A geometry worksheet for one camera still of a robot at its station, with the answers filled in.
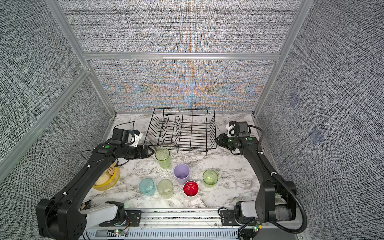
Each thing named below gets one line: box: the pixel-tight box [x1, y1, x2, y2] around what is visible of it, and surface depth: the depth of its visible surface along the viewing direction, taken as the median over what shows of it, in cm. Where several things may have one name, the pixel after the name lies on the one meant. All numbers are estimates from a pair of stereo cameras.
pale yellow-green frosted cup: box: [157, 179, 174, 199], surface depth 82 cm
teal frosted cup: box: [138, 178, 156, 197], surface depth 79 cm
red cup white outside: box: [183, 180, 200, 200], surface depth 79 cm
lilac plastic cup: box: [173, 163, 191, 185], surface depth 80 cm
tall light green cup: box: [155, 147, 171, 170], surface depth 87 cm
